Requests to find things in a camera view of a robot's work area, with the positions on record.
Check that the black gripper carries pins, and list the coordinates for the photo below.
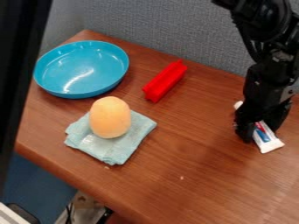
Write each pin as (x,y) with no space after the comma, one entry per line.
(268,90)

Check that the white toothpaste tube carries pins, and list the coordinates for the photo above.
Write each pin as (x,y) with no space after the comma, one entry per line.
(264,138)

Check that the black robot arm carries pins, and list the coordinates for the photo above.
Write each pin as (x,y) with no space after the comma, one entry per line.
(268,28)

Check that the blue plate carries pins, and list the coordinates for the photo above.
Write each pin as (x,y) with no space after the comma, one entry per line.
(81,69)

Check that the red plastic block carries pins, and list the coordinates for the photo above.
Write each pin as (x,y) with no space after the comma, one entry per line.
(161,83)

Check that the light blue folded cloth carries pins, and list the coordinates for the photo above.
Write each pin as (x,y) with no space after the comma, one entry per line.
(115,150)

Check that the orange egg-shaped sponge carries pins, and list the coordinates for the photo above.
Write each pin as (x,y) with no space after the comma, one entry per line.
(109,117)

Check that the beige object under table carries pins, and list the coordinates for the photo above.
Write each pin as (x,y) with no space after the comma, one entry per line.
(85,210)

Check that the white object bottom left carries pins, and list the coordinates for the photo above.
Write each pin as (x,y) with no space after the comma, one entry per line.
(8,217)

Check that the dark vertical post foreground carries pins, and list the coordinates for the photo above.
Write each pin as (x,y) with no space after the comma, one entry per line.
(23,21)

